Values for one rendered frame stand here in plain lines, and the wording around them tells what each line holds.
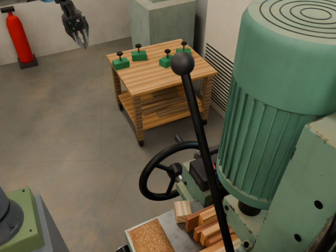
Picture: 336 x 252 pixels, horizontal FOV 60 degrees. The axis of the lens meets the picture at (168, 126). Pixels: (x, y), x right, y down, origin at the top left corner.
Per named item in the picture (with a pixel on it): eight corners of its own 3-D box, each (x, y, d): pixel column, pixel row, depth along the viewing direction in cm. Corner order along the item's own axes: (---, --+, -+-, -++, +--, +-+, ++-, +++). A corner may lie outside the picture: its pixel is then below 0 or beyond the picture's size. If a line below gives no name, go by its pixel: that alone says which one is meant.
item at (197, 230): (255, 206, 85) (259, 196, 81) (259, 211, 84) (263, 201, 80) (192, 237, 78) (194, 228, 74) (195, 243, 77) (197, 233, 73)
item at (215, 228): (247, 216, 82) (251, 206, 78) (251, 221, 81) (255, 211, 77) (199, 241, 77) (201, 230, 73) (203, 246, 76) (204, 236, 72)
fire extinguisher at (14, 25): (35, 57, 327) (16, 3, 286) (38, 65, 314) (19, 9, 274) (18, 61, 321) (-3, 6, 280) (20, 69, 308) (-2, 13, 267)
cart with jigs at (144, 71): (179, 89, 281) (181, 25, 238) (210, 125, 243) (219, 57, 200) (114, 108, 260) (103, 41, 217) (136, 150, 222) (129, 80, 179)
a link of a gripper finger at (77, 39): (79, 55, 115) (69, 33, 109) (78, 50, 120) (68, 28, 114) (86, 53, 116) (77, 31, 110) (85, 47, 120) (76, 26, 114)
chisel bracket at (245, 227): (241, 204, 75) (247, 184, 70) (279, 252, 66) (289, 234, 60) (217, 216, 73) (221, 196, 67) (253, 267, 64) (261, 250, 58)
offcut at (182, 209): (173, 208, 84) (174, 201, 82) (187, 206, 85) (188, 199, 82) (176, 223, 81) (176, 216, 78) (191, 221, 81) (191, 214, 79)
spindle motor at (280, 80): (266, 130, 65) (312, -18, 44) (329, 189, 54) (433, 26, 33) (199, 156, 60) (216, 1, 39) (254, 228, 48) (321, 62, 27)
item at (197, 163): (219, 151, 93) (221, 138, 89) (240, 175, 85) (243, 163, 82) (183, 165, 88) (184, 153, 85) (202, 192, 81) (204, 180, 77)
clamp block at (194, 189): (218, 165, 100) (221, 147, 94) (242, 195, 91) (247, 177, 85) (180, 181, 95) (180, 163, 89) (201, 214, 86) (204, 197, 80)
